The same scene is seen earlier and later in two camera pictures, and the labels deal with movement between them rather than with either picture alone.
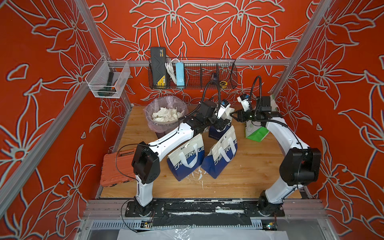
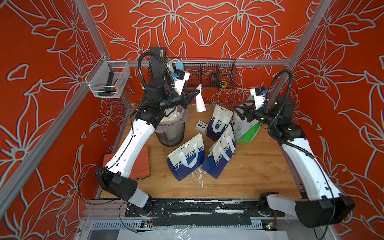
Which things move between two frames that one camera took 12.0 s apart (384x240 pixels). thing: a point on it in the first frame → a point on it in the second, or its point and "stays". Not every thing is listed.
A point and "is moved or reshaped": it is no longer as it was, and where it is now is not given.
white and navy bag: (221, 155) stays
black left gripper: (221, 123) → (187, 98)
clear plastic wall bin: (107, 78) stays
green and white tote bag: (254, 130) is moved or reshaped
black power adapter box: (159, 69) stays
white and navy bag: (188, 158) stays
